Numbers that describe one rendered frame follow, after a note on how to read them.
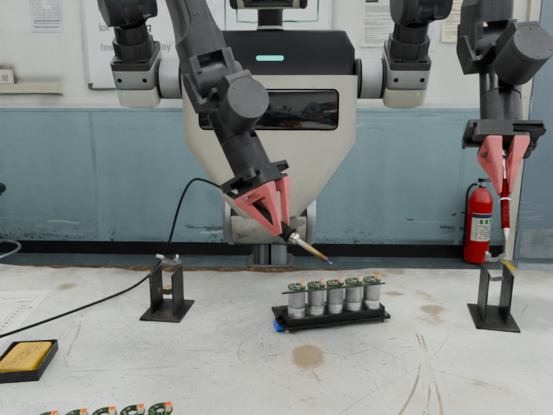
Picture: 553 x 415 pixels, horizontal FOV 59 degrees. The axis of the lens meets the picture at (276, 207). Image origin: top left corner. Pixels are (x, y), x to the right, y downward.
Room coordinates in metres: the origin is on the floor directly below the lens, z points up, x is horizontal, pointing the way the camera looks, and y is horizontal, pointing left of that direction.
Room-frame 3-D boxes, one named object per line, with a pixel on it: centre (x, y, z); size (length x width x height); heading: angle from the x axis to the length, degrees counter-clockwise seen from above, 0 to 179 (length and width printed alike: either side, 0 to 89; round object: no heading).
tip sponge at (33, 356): (0.53, 0.30, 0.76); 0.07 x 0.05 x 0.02; 7
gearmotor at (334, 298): (0.65, -0.08, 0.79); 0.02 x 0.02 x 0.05
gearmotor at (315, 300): (0.64, -0.06, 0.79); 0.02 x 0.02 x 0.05
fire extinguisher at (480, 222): (3.07, -1.31, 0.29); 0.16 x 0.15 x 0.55; 88
